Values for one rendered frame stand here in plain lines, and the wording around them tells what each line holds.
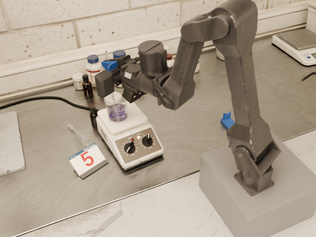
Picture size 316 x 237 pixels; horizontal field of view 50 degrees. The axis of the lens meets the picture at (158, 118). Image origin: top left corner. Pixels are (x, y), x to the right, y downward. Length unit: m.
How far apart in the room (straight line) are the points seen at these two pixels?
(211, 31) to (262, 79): 0.81
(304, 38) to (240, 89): 1.03
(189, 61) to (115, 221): 0.42
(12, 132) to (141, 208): 0.52
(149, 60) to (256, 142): 0.28
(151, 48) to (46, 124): 0.55
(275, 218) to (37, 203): 0.58
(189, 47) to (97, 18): 0.75
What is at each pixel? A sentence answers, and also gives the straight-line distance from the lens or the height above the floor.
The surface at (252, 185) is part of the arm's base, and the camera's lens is 0.76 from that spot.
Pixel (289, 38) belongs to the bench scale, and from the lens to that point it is 1.61.
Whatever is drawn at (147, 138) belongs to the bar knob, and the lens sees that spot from 0.95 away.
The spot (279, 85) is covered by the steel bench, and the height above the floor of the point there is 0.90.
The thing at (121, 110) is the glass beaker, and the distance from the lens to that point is 0.95.
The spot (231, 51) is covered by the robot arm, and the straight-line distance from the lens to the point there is 0.58.
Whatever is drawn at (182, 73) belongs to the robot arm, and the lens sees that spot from 0.69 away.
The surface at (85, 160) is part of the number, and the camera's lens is 0.98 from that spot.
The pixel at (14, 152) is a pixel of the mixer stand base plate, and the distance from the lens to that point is 1.09.
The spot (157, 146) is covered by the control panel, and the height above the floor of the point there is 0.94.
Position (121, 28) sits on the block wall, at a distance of 1.39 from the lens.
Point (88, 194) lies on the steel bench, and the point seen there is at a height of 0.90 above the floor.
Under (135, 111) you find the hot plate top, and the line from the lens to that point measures 1.01.
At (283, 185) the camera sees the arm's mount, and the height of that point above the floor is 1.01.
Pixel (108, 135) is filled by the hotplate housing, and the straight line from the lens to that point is 0.97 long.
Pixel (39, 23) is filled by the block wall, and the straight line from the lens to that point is 1.32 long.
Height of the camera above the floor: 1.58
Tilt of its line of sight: 38 degrees down
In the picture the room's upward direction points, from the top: 3 degrees counter-clockwise
